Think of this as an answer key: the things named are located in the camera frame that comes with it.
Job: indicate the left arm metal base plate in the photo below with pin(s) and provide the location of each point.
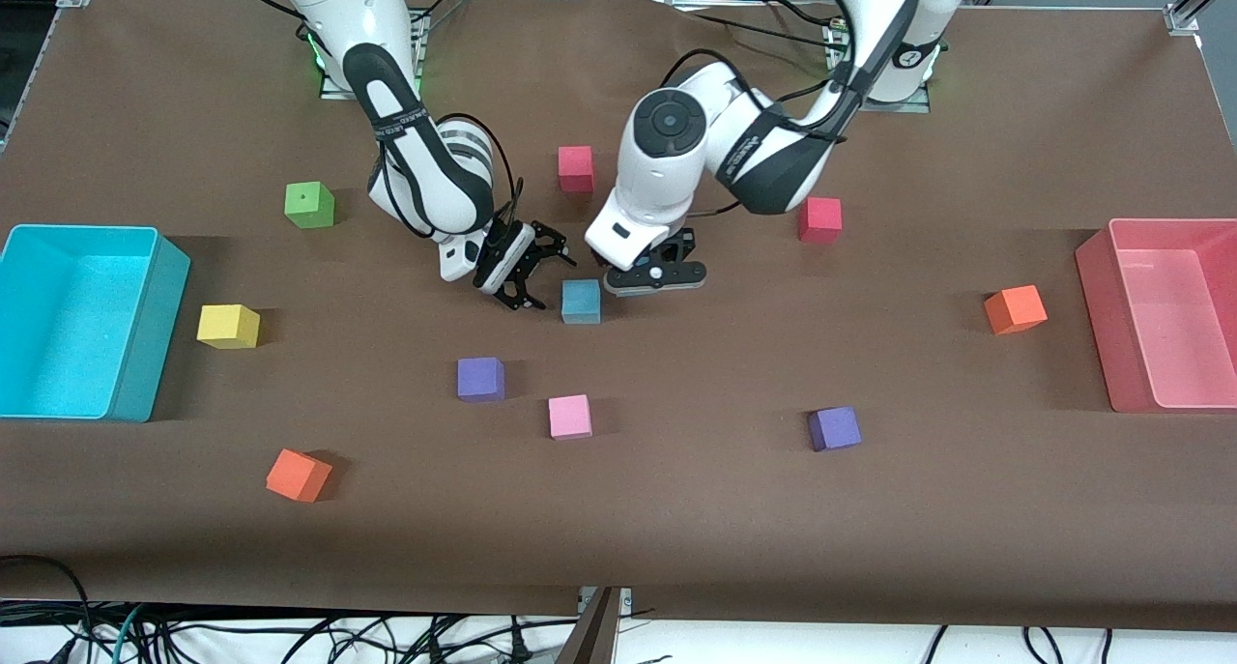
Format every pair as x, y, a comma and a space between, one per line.
913, 106

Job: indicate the orange foam block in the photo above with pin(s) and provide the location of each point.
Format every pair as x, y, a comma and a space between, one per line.
298, 476
1015, 309

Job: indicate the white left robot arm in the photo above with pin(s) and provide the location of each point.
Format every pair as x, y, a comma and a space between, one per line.
696, 94

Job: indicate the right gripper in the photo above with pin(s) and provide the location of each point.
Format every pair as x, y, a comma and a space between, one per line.
527, 263

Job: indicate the yellow foam block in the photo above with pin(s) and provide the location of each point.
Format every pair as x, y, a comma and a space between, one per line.
227, 326

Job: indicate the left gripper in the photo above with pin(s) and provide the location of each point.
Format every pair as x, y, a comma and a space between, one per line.
597, 258

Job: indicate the green foam block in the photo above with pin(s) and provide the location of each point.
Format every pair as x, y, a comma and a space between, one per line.
309, 207

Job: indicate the red foam block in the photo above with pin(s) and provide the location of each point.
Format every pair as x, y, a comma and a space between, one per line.
576, 168
819, 219

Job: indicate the brown table cover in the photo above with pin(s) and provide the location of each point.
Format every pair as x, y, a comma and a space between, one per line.
676, 509

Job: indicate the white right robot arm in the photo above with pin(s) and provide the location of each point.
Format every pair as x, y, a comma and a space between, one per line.
425, 171

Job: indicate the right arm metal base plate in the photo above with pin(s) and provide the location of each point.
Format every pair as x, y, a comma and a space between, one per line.
333, 89

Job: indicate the pink foam block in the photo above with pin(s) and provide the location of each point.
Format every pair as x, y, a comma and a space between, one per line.
570, 418

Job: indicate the pink plastic bin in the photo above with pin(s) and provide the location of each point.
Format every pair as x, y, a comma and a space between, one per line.
1179, 326

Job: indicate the purple foam block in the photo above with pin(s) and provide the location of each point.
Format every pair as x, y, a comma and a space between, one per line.
834, 429
480, 379

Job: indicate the cyan plastic bin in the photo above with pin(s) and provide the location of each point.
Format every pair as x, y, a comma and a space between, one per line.
58, 335

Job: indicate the dark metal post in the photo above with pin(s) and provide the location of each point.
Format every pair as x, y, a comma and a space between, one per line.
589, 640

